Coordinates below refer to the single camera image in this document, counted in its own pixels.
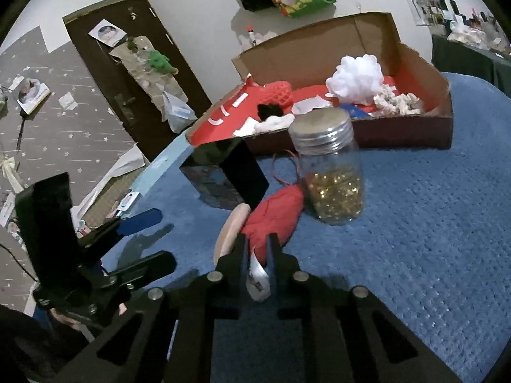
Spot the white fluffy ball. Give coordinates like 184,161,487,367
325,54,386,102

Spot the table with dark cloth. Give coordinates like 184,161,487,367
431,34,511,98

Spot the beige powder puff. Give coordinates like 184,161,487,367
213,203,251,266

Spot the person's left forearm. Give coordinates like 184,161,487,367
0,305,88,383

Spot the peeling white paper sheet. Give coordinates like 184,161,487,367
74,144,145,216

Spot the person's left hand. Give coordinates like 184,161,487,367
50,305,82,328

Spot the glass jar with gold beads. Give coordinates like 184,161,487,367
288,108,365,226

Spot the white fluffy scrunchie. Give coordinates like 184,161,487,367
255,115,295,133

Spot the clear plastic bag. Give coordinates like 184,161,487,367
162,92,198,133

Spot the red knitted pouch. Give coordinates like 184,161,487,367
259,81,292,108

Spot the beige hanging door organizer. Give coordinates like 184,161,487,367
110,36,188,104

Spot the dark patterned gift box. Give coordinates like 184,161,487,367
179,138,270,211

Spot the blue cloth pack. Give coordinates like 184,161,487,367
339,103,372,119

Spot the small white gadget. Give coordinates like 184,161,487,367
118,191,140,213

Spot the light blue bedsheet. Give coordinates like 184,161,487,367
132,133,196,198

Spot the cream knitted scrunchie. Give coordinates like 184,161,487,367
373,84,424,114

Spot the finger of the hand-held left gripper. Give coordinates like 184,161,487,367
102,251,177,289
80,208,162,248

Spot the red cloth pouch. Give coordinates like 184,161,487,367
240,149,306,302

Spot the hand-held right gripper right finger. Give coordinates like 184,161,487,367
267,233,460,383

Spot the green plush toy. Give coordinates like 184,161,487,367
147,50,176,74

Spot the brown cardboard box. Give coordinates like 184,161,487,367
186,12,454,156

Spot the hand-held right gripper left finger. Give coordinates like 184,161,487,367
60,233,250,383

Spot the white photo print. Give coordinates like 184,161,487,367
88,19,125,46

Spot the black and white sock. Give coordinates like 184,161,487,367
233,103,285,137

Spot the metal door handle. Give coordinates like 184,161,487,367
114,94,138,122

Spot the cluster of cosmetic bottles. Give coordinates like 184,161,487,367
439,0,511,58

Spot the dark brown door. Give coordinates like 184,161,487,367
63,0,212,164

